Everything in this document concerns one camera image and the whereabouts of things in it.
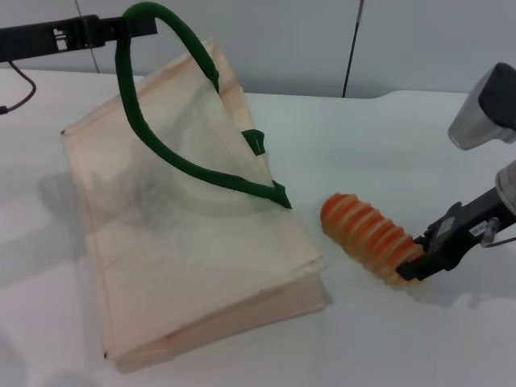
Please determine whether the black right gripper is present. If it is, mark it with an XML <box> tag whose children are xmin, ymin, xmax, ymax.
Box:
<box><xmin>395</xmin><ymin>184</ymin><xmax>510</xmax><ymax>282</ymax></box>

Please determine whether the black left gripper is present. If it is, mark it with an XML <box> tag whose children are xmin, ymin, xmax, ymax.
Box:
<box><xmin>0</xmin><ymin>14</ymin><xmax>159</xmax><ymax>64</ymax></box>

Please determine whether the orange striped bread loaf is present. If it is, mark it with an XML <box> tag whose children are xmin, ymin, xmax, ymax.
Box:
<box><xmin>318</xmin><ymin>191</ymin><xmax>425</xmax><ymax>289</ymax></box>

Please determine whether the cream handbag with green handles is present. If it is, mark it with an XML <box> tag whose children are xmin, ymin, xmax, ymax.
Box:
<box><xmin>60</xmin><ymin>1</ymin><xmax>327</xmax><ymax>374</ymax></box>

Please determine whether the thin dark background pole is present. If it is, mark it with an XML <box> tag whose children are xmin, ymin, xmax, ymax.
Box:
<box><xmin>341</xmin><ymin>0</ymin><xmax>366</xmax><ymax>99</ymax></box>

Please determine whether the thin right wrist cable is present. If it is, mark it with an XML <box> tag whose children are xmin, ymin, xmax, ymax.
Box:
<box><xmin>481</xmin><ymin>216</ymin><xmax>516</xmax><ymax>248</ymax></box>

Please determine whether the thin dark left wrist cable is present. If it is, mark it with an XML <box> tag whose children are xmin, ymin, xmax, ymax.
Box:
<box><xmin>0</xmin><ymin>60</ymin><xmax>38</xmax><ymax>117</ymax></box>

